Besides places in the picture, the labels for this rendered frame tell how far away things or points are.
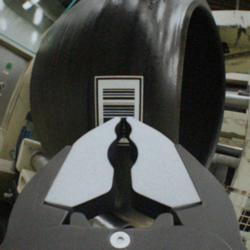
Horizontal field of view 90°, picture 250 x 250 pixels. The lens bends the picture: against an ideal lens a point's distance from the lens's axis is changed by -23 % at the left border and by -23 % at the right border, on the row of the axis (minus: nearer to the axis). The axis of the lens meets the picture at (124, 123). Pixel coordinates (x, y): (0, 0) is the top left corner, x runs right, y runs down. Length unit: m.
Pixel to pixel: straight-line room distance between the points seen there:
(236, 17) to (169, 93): 0.73
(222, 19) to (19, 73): 0.98
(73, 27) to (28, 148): 0.36
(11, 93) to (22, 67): 0.13
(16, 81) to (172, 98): 0.73
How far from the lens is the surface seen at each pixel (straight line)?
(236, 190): 0.65
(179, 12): 0.21
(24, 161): 0.48
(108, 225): 0.24
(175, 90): 0.17
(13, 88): 0.80
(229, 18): 0.85
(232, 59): 0.83
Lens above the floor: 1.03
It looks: 8 degrees up
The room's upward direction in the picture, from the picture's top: 19 degrees clockwise
